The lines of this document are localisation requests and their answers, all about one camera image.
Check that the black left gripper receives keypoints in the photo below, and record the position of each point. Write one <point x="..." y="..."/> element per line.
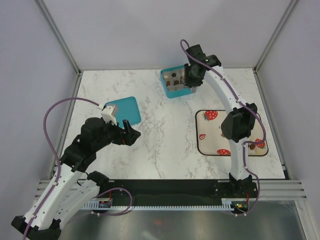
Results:
<point x="126" y="137"/>

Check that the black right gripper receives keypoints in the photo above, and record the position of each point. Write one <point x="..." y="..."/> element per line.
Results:
<point x="188" y="81"/>

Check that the teal box lid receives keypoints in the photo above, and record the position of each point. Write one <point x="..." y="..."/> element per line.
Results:
<point x="127" y="110"/>

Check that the metal tongs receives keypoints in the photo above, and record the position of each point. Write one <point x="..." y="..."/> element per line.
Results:
<point x="193" y="89"/>

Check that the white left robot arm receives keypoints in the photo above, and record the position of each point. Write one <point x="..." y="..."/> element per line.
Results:
<point x="46" y="219"/>

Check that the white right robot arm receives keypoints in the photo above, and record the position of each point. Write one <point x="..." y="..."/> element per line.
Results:
<point x="240" y="119"/>

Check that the teal chocolate box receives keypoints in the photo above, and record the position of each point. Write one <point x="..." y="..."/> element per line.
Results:
<point x="174" y="91"/>

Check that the dark brown chocolate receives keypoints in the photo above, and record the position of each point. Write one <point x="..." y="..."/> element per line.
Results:
<point x="253" y="146"/>

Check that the strawberry print tray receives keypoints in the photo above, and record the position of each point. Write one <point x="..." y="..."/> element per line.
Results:
<point x="211" y="140"/>

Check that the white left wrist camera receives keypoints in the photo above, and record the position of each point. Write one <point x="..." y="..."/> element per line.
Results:
<point x="108" y="114"/>

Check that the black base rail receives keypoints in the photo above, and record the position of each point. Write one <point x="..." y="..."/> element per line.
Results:
<point x="180" y="191"/>

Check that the white slotted cable duct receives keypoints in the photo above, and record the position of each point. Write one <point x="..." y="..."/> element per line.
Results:
<point x="224" y="204"/>

